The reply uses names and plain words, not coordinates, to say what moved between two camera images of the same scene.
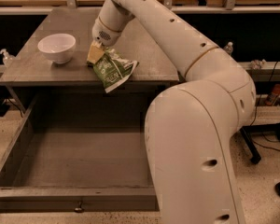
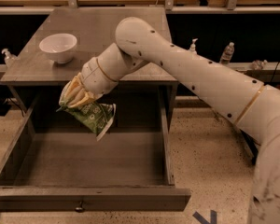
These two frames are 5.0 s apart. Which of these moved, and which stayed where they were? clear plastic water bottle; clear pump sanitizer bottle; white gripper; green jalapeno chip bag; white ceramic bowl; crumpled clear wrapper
Moved: green jalapeno chip bag; white gripper
Stayed: clear pump sanitizer bottle; white ceramic bowl; clear plastic water bottle; crumpled clear wrapper
